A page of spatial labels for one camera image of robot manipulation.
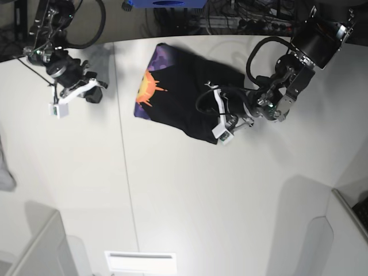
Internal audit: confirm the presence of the blue plastic box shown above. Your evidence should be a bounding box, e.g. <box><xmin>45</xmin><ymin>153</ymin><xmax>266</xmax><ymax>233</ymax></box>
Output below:
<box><xmin>121</xmin><ymin>0</ymin><xmax>207</xmax><ymax>12</ymax></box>

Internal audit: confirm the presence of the grey partition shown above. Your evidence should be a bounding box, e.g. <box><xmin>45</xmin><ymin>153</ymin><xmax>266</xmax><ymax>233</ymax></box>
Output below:
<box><xmin>1</xmin><ymin>201</ymin><xmax>92</xmax><ymax>275</ymax></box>
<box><xmin>296</xmin><ymin>189</ymin><xmax>367</xmax><ymax>275</ymax></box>

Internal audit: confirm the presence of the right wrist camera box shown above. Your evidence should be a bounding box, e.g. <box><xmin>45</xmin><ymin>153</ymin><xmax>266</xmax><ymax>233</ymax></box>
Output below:
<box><xmin>48</xmin><ymin>103</ymin><xmax>69</xmax><ymax>119</ymax></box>

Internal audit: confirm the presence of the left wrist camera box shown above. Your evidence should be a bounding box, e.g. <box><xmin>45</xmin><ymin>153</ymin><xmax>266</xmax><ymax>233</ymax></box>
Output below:
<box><xmin>212</xmin><ymin>124</ymin><xmax>234</xmax><ymax>145</ymax></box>

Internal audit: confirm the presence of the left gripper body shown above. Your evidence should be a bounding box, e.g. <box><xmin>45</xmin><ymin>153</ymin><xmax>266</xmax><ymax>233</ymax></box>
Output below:
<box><xmin>204</xmin><ymin>82</ymin><xmax>256</xmax><ymax>134</ymax></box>

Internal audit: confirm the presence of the black keyboard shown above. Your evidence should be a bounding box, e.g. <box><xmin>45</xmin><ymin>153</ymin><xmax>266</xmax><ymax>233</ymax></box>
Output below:
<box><xmin>353</xmin><ymin>200</ymin><xmax>368</xmax><ymax>229</ymax></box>

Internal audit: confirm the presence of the grey partition right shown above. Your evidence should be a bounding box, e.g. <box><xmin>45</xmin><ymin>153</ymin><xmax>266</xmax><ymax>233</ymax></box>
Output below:
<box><xmin>296</xmin><ymin>189</ymin><xmax>367</xmax><ymax>275</ymax></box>

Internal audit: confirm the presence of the black T-shirt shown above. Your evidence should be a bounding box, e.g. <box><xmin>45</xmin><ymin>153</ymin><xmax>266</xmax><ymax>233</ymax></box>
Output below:
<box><xmin>134</xmin><ymin>43</ymin><xmax>245</xmax><ymax>144</ymax></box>

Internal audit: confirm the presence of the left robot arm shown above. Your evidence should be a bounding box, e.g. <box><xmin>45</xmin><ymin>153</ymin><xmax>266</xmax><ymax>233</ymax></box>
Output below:
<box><xmin>195</xmin><ymin>1</ymin><xmax>367</xmax><ymax>140</ymax></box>

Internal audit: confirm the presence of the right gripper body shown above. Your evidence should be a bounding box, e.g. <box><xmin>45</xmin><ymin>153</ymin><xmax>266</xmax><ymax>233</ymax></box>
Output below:
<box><xmin>46</xmin><ymin>56</ymin><xmax>108</xmax><ymax>99</ymax></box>

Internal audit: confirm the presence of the black cabinet post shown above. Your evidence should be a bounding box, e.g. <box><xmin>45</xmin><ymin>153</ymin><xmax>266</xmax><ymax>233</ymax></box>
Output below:
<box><xmin>14</xmin><ymin>0</ymin><xmax>28</xmax><ymax>53</ymax></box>

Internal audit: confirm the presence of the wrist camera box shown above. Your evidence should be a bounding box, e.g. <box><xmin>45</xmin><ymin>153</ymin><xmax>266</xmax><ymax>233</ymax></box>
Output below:
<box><xmin>48</xmin><ymin>103</ymin><xmax>69</xmax><ymax>119</ymax></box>
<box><xmin>212</xmin><ymin>124</ymin><xmax>234</xmax><ymax>145</ymax></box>

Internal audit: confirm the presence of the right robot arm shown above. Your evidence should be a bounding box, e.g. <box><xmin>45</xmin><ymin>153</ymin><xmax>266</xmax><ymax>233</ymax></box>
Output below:
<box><xmin>23</xmin><ymin>1</ymin><xmax>108</xmax><ymax>104</ymax></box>

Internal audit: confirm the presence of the grey partition left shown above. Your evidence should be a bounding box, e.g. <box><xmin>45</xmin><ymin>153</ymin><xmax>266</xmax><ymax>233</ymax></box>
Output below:
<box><xmin>1</xmin><ymin>201</ymin><xmax>92</xmax><ymax>275</ymax></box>

